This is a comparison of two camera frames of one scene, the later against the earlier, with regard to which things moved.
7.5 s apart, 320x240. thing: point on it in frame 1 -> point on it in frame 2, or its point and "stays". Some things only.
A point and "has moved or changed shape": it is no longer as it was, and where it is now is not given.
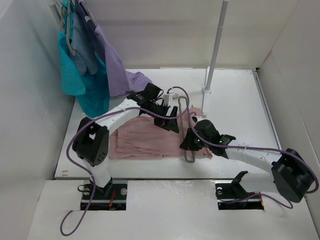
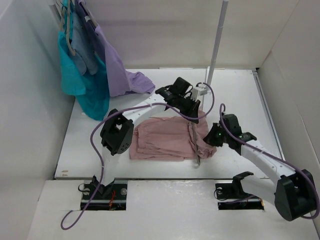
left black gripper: x=169 y=124 -> x=193 y=110
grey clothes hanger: x=180 y=125 has moved or changed shape
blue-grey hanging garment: x=84 y=55 stays
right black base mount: x=233 y=196 stays
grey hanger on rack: x=60 y=9 stays
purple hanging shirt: x=121 y=81 stays
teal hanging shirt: x=92 y=91 stays
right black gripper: x=187 y=143 -> x=210 y=137
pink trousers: x=138 y=137 stays
